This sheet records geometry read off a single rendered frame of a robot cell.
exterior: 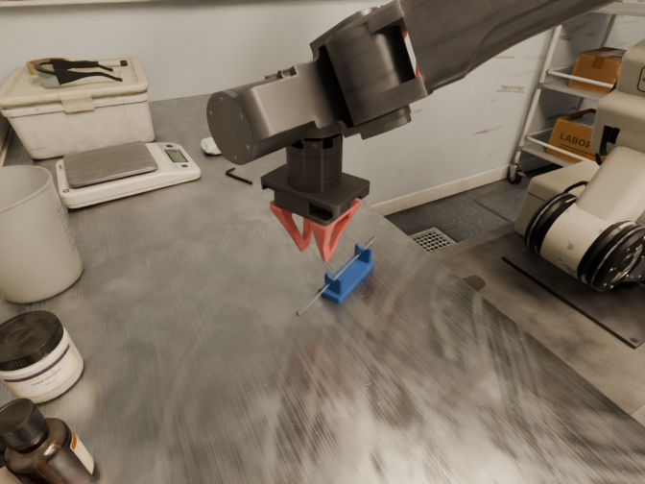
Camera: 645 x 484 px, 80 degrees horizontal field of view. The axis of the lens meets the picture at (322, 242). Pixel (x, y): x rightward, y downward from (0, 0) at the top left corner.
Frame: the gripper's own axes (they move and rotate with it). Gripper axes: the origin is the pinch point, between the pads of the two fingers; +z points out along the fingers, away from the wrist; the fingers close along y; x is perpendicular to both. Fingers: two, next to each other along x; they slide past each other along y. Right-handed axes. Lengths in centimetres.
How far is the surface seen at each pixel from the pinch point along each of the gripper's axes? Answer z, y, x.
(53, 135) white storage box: 4, -77, 3
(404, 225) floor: 85, -43, 132
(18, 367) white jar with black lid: 3.6, -14.4, -28.1
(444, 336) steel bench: 9.7, 15.9, 5.2
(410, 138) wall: 44, -52, 145
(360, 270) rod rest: 8.8, 1.4, 8.7
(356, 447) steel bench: 9.7, 14.3, -12.6
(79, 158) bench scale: 5, -62, 1
